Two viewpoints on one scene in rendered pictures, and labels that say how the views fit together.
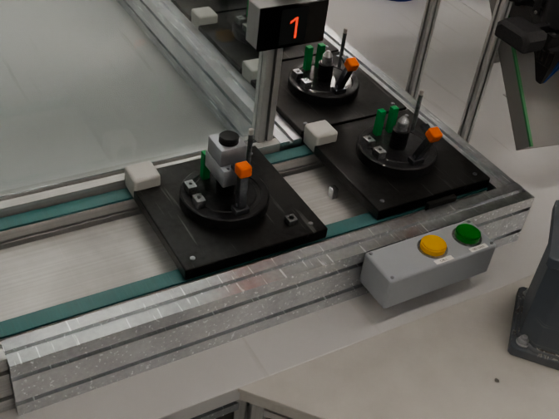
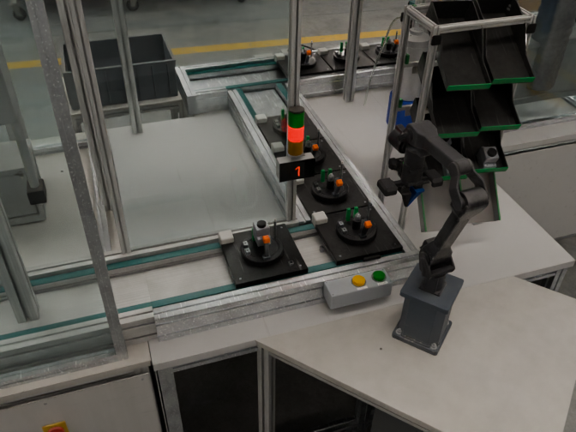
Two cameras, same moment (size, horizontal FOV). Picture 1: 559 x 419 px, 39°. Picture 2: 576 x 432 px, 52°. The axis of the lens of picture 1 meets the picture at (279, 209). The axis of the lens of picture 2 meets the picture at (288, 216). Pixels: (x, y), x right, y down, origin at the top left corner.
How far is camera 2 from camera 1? 0.80 m
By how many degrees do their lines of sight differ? 12
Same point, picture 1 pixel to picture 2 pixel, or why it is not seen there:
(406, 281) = (340, 297)
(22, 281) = (166, 283)
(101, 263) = (202, 278)
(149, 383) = (216, 333)
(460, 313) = (374, 315)
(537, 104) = (435, 207)
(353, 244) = (320, 277)
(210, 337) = (246, 315)
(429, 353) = (351, 333)
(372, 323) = (327, 316)
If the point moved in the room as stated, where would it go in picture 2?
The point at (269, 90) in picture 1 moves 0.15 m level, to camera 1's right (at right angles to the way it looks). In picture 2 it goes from (291, 197) to (333, 205)
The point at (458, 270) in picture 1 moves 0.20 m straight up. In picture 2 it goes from (372, 293) to (379, 246)
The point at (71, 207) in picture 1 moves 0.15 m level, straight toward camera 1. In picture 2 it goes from (192, 250) to (189, 282)
